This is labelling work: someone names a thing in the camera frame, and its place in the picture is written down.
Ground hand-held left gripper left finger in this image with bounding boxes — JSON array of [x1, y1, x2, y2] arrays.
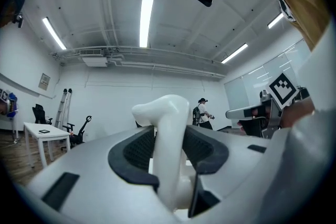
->
[[26, 125, 184, 224]]

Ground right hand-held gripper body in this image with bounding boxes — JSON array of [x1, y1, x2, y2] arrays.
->
[[243, 72, 312, 140]]

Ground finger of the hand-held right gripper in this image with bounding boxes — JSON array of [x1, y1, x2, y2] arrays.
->
[[225, 105, 263, 120]]

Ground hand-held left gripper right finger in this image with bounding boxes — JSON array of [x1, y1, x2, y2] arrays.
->
[[182, 124, 272, 218]]

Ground person's right forearm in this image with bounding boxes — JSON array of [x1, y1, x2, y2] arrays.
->
[[282, 99, 316, 129]]

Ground frosted glass partition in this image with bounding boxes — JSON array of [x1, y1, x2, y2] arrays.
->
[[224, 38, 313, 131]]

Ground ceiling light strip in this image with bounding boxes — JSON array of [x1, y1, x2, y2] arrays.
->
[[220, 43, 249, 64], [41, 17, 68, 50], [139, 0, 154, 48], [267, 12, 285, 29]]

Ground small white table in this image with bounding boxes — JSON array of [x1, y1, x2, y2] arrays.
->
[[23, 122, 71, 168]]

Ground white ceiling pipes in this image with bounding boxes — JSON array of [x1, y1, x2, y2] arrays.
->
[[52, 46, 226, 79]]

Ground folded aluminium ladder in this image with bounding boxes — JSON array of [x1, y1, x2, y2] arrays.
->
[[54, 88, 73, 130]]

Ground white ceiling air conditioner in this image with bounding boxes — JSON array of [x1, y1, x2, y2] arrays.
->
[[78, 48, 109, 68]]

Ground black chair with ring headrest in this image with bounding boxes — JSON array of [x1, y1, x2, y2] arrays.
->
[[61, 115, 92, 152]]

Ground framed wall notice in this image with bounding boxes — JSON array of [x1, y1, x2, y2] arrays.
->
[[38, 72, 51, 91]]

